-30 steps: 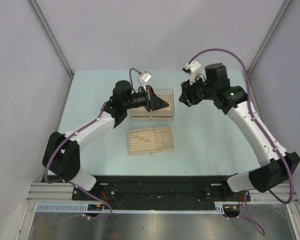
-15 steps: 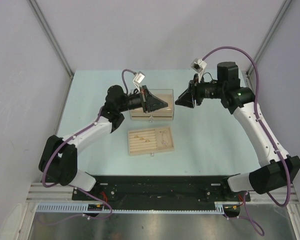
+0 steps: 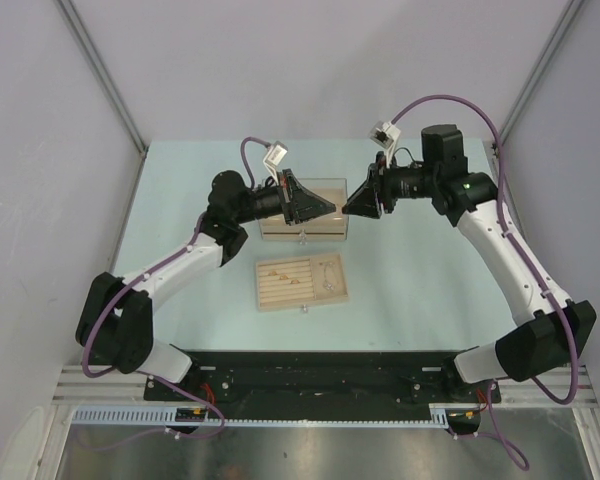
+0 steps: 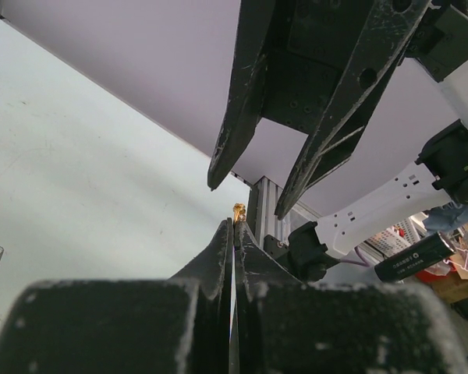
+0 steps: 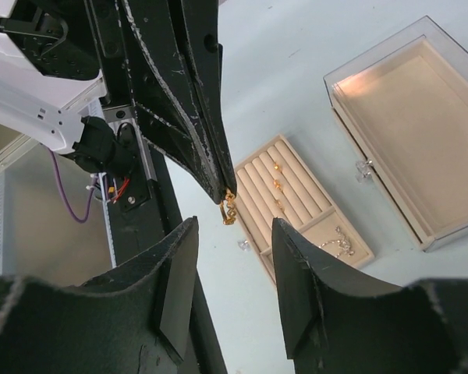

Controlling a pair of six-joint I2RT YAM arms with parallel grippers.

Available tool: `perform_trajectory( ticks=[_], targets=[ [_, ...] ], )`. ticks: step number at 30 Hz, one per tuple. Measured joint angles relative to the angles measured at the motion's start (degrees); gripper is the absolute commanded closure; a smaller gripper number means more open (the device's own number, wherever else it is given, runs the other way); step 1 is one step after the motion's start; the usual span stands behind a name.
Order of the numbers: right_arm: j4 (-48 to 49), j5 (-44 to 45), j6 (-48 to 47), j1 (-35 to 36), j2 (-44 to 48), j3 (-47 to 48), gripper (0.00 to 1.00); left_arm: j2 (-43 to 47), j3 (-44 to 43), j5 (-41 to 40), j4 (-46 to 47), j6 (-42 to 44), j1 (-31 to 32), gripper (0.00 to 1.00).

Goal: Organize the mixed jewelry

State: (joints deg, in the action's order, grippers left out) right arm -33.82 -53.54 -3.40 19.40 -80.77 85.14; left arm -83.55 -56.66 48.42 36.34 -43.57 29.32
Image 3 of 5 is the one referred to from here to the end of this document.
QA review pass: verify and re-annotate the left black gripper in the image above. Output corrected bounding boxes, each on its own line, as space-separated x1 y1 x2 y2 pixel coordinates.
233 169 334 226

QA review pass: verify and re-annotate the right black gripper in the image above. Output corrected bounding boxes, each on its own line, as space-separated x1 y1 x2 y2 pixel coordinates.
342 152 439 219

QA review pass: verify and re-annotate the silver rhinestone chain necklace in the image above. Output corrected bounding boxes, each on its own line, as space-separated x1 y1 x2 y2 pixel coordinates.
319 260 339 292

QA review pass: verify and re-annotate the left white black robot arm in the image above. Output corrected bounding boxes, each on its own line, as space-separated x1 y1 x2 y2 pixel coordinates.
76 169 336 400

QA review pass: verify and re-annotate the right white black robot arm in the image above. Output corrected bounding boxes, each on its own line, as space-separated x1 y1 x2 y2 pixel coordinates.
343 122 597 401

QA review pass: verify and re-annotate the beige jewelry box clear case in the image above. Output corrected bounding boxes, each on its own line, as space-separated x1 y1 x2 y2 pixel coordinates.
259 178 348 244

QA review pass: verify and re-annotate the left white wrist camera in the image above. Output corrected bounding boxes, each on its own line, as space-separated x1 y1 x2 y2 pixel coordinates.
263 141 288 184

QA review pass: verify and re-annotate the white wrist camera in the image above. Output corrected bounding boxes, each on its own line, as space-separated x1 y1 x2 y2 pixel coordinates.
369 121 401 167
263 141 288 184

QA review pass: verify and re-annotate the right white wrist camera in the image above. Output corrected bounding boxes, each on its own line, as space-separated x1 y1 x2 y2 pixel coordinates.
369 121 401 167

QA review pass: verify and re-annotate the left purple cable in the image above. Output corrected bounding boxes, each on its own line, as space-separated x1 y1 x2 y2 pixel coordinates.
81 136 276 380

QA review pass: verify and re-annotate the beige velvet ring tray drawer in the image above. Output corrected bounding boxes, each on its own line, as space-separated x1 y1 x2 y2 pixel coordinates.
255 252 349 311

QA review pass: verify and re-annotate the grey slotted cable duct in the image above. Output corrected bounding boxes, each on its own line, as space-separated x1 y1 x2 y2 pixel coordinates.
71 405 481 429

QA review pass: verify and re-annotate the right aluminium frame post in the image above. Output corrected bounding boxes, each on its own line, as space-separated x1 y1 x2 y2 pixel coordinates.
499 0 589 144

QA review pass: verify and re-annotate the aluminium frame post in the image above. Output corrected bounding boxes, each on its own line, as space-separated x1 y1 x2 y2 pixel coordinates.
54 0 149 156
499 0 589 144

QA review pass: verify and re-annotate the left aluminium frame post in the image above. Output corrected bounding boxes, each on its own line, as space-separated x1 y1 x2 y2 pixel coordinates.
54 0 149 156

